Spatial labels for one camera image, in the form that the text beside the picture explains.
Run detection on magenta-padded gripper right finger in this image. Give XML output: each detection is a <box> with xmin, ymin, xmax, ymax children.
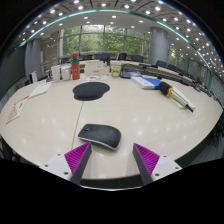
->
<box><xmin>132</xmin><ymin>142</ymin><xmax>184</xmax><ymax>186</ymax></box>

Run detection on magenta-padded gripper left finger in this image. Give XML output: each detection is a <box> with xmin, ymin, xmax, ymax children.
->
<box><xmin>39</xmin><ymin>142</ymin><xmax>93</xmax><ymax>186</ymax></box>

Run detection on black computer mouse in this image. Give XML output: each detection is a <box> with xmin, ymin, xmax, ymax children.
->
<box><xmin>77</xmin><ymin>123</ymin><xmax>122</xmax><ymax>151</ymax></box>

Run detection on black mouse pad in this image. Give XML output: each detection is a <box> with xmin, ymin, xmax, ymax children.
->
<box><xmin>72</xmin><ymin>81</ymin><xmax>111</xmax><ymax>102</ymax></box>

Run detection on white paper sheet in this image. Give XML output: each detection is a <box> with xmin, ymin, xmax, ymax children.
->
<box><xmin>168</xmin><ymin>86</ymin><xmax>197</xmax><ymax>110</ymax></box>

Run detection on red and white leaflet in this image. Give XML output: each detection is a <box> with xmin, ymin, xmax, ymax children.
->
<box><xmin>5</xmin><ymin>94</ymin><xmax>31</xmax><ymax>125</ymax></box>

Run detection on black handheld microphone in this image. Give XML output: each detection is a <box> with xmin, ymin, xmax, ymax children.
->
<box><xmin>157</xmin><ymin>81</ymin><xmax>195</xmax><ymax>113</ymax></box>

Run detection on white booklet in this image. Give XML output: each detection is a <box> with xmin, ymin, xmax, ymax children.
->
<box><xmin>29</xmin><ymin>82</ymin><xmax>53</xmax><ymax>99</ymax></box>

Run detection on blue and white book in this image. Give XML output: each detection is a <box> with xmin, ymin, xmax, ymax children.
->
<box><xmin>130</xmin><ymin>76</ymin><xmax>163</xmax><ymax>90</ymax></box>

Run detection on colourful printed leaflet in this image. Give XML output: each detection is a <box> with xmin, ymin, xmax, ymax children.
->
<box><xmin>79</xmin><ymin>75</ymin><xmax>108</xmax><ymax>83</ymax></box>

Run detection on white lidded mug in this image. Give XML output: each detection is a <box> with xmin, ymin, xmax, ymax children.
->
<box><xmin>60</xmin><ymin>64</ymin><xmax>72</xmax><ymax>81</ymax></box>

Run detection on long curved conference desk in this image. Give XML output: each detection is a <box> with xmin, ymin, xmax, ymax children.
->
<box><xmin>121</xmin><ymin>59</ymin><xmax>214</xmax><ymax>98</ymax></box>

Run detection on black desk microphone console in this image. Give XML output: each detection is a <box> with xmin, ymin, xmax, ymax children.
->
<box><xmin>119</xmin><ymin>68</ymin><xmax>143</xmax><ymax>80</ymax></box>

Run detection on red drink bottle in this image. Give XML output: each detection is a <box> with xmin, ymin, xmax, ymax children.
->
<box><xmin>70</xmin><ymin>51</ymin><xmax>81</xmax><ymax>81</ymax></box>

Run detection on cream cardboard box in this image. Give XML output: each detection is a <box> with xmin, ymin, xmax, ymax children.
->
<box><xmin>83</xmin><ymin>59</ymin><xmax>111</xmax><ymax>77</ymax></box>

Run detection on dark office chairs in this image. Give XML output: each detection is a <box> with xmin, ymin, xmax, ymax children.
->
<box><xmin>116</xmin><ymin>52</ymin><xmax>203</xmax><ymax>84</ymax></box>

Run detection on green and white paper cup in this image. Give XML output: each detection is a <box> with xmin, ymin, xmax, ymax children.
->
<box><xmin>109</xmin><ymin>60</ymin><xmax>123</xmax><ymax>79</ymax></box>

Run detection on round ceiling lights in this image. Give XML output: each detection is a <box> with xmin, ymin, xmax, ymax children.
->
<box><xmin>19</xmin><ymin>0</ymin><xmax>224</xmax><ymax>73</ymax></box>

